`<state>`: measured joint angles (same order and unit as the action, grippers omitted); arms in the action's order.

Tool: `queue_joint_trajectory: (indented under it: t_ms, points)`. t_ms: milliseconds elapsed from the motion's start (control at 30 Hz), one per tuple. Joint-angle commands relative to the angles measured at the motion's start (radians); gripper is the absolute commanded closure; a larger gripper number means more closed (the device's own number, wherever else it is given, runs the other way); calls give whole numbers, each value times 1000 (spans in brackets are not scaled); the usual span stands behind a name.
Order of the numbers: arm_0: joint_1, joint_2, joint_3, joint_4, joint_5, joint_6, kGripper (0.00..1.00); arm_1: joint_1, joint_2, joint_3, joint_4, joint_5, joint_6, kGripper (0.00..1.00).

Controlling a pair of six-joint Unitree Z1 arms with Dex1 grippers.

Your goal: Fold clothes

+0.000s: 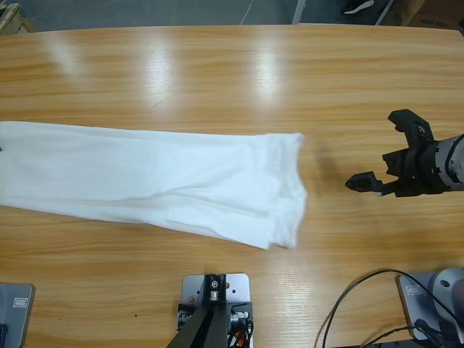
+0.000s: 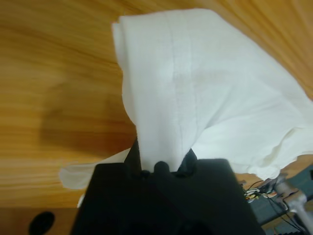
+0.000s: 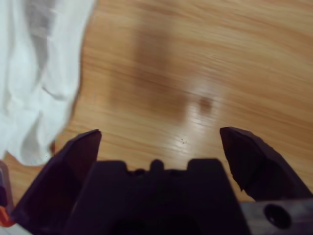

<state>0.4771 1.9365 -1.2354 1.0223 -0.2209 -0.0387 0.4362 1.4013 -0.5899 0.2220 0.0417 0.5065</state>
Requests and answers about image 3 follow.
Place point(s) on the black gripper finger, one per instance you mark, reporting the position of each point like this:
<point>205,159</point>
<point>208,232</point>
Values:
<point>259,169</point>
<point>53,186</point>

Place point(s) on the white Unitree t-shirt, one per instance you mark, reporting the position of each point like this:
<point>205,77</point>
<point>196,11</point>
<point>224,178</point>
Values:
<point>36,73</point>

